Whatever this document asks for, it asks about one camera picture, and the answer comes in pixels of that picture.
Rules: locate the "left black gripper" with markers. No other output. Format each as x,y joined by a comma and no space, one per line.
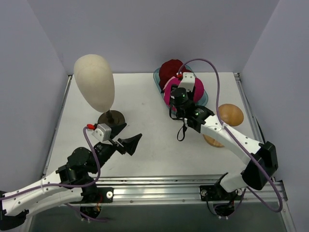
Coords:
116,143

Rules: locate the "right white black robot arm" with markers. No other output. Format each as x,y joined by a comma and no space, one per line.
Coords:
259,159

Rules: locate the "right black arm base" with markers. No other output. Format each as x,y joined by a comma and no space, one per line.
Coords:
219,202

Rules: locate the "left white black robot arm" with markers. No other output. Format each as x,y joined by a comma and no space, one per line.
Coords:
73,182

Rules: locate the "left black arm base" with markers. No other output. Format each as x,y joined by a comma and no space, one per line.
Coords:
96,196

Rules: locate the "dark round mannequin stand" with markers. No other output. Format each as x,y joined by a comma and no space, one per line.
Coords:
111,118

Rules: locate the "cream fabric mannequin head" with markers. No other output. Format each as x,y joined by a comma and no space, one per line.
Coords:
94,78

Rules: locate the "dark red cap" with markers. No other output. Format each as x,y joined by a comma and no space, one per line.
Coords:
168,70

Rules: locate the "wooden egg-shaped hat stand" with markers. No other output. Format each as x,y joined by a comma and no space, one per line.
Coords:
231,115

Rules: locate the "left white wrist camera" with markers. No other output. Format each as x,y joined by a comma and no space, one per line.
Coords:
102,132

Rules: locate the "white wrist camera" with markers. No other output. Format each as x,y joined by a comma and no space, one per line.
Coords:
102,132
188,81

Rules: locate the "aluminium front rail frame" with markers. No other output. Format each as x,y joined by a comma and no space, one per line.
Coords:
158,189

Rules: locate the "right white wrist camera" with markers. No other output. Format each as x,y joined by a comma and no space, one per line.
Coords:
188,81

